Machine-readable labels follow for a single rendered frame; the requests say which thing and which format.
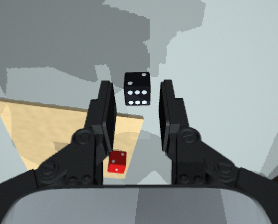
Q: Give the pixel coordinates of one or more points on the tan mottled mat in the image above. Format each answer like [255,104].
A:
[40,130]

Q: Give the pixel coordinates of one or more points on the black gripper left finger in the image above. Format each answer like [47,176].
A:
[78,163]

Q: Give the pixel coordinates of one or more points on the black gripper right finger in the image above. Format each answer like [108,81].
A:
[195,162]

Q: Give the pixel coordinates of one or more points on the red die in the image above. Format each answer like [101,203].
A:
[117,162]

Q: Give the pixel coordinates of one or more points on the black die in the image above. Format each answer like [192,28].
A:
[137,88]

